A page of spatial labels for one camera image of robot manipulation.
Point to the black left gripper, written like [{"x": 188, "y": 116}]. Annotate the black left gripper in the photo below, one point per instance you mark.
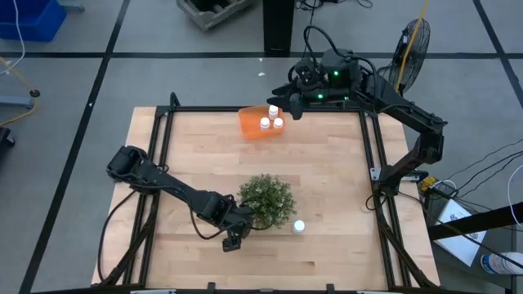
[{"x": 239, "y": 222}]

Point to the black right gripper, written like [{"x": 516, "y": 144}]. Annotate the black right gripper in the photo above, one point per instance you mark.
[{"x": 308, "y": 92}]

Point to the white pill bottle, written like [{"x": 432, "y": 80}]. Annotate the white pill bottle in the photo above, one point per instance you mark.
[
  {"x": 298, "y": 226},
  {"x": 273, "y": 110},
  {"x": 278, "y": 122},
  {"x": 265, "y": 122}
]

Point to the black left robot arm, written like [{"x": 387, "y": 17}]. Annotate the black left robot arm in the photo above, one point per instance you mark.
[{"x": 171, "y": 185}]

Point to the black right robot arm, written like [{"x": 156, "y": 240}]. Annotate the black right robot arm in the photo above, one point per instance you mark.
[{"x": 408, "y": 114}]

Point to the orange plastic basket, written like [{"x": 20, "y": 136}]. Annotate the orange plastic basket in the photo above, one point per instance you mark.
[{"x": 251, "y": 126}]

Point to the green artificial plant black pot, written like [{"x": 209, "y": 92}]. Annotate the green artificial plant black pot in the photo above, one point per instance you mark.
[{"x": 267, "y": 200}]

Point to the grey moulded crate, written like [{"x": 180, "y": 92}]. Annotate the grey moulded crate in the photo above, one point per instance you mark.
[{"x": 196, "y": 16}]

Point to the yellow plug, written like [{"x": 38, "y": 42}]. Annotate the yellow plug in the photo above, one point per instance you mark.
[{"x": 427, "y": 184}]

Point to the black power adapter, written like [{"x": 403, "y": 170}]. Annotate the black power adapter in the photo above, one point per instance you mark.
[{"x": 443, "y": 188}]

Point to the white cardboard box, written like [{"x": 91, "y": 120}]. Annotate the white cardboard box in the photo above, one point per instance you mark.
[{"x": 457, "y": 241}]

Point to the black metal beam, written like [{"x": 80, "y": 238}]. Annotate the black metal beam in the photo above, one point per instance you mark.
[{"x": 470, "y": 225}]

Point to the black caster wheel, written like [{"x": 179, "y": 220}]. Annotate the black caster wheel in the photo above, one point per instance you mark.
[{"x": 34, "y": 93}]

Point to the black floor object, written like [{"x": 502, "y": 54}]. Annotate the black floor object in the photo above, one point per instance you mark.
[{"x": 5, "y": 136}]

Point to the grey stand base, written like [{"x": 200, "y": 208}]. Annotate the grey stand base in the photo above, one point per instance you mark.
[{"x": 16, "y": 102}]

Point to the blue plastic bin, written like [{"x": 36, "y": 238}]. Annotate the blue plastic bin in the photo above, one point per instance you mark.
[{"x": 32, "y": 20}]

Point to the black square post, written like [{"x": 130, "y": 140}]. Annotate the black square post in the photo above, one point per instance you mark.
[{"x": 278, "y": 28}]

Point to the black metal table frame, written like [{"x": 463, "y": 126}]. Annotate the black metal table frame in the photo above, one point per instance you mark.
[{"x": 204, "y": 109}]

